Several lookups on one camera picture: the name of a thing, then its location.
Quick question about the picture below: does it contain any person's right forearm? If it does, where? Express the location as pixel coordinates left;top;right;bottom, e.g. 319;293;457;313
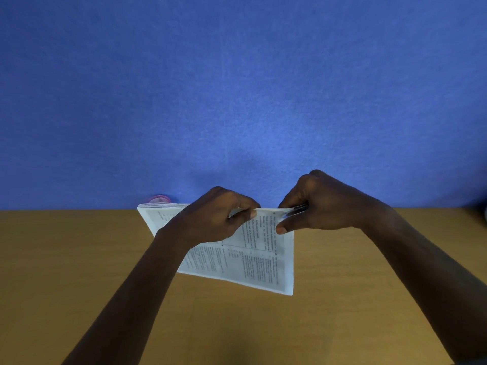
359;203;487;365

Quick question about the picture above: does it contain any person's left forearm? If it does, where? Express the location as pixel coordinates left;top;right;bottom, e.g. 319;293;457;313
62;229;189;365

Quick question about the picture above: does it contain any black pen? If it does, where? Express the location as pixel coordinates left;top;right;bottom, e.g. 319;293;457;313
282;204;309;218

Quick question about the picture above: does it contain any person's left hand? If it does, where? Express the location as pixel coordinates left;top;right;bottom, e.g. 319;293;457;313
157;186;262;251

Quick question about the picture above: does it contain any person's right hand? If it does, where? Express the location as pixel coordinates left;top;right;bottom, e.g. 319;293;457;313
275;170;382;235

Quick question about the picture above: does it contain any white printed paper booklet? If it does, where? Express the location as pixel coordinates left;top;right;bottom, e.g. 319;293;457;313
137;203;295;296

